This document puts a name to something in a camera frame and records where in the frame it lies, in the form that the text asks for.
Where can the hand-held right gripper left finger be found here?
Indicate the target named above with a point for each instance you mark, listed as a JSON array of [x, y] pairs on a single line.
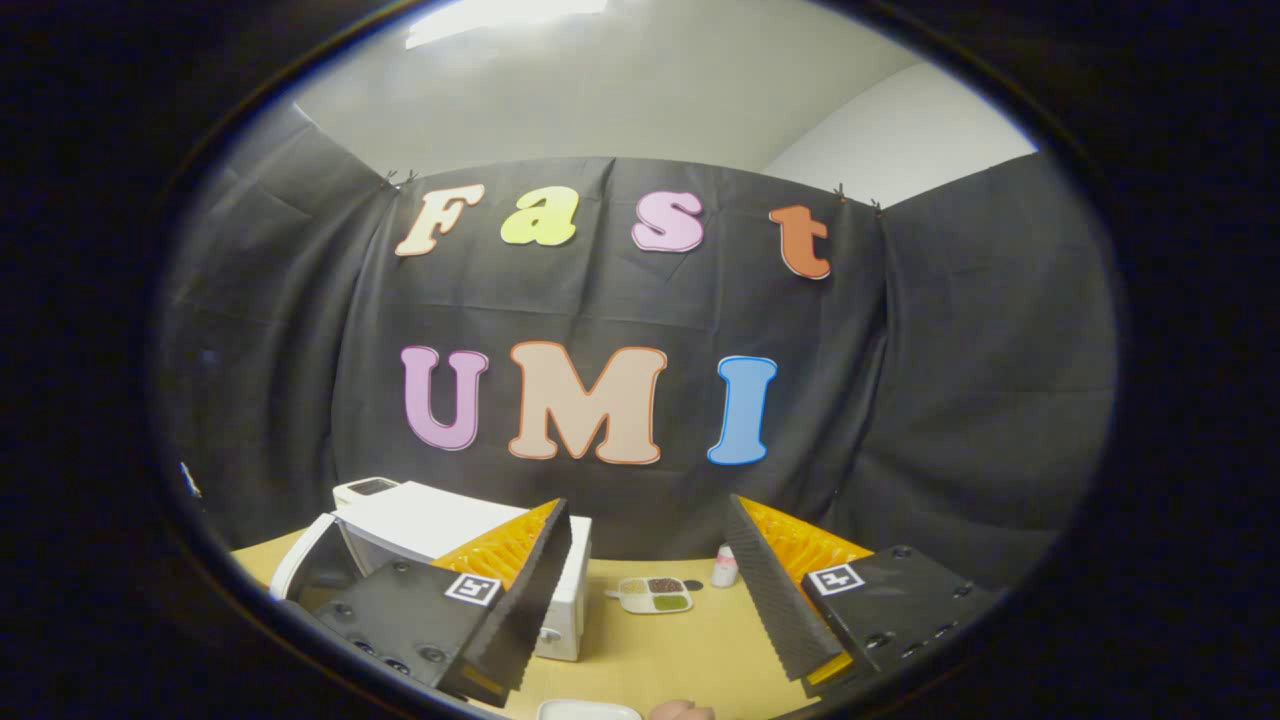
[[525, 610]]

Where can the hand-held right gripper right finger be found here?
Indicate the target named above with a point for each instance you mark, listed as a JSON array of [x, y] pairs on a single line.
[[775, 600]]

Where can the white microwave oven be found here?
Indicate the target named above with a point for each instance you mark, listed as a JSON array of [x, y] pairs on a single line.
[[420, 520]]

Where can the small pink-label bottle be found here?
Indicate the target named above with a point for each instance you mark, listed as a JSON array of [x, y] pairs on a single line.
[[724, 572]]

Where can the white divided spice dish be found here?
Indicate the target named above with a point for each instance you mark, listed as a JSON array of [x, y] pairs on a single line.
[[640, 603]]

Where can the white rectangular plate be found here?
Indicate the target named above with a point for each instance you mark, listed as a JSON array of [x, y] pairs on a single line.
[[590, 712]]

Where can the small white kitchen scale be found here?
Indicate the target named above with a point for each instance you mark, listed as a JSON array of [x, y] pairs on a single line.
[[365, 488]]

